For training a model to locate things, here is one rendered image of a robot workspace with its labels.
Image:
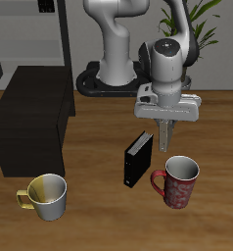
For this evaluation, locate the black book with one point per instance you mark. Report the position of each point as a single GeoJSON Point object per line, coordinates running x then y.
{"type": "Point", "coordinates": [138, 163]}

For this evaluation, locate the flat black base plate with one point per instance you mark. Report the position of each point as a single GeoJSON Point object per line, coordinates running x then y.
{"type": "Point", "coordinates": [85, 83]}

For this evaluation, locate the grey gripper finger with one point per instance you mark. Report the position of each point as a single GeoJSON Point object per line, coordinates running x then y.
{"type": "Point", "coordinates": [163, 137]}
{"type": "Point", "coordinates": [169, 135]}

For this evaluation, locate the green pot plant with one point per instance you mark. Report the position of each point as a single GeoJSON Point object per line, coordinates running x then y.
{"type": "Point", "coordinates": [200, 29]}

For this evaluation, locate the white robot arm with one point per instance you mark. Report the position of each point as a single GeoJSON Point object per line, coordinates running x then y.
{"type": "Point", "coordinates": [116, 49]}

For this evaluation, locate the red patterned mug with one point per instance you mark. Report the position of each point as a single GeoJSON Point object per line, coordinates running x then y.
{"type": "Point", "coordinates": [178, 192]}

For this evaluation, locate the yellow and white mug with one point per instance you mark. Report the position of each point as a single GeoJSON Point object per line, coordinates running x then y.
{"type": "Point", "coordinates": [51, 204]}

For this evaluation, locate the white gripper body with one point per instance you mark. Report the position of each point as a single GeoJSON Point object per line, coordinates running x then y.
{"type": "Point", "coordinates": [167, 112]}

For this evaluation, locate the dark brown desk caddy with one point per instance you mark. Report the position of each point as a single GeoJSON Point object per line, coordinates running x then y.
{"type": "Point", "coordinates": [28, 124]}

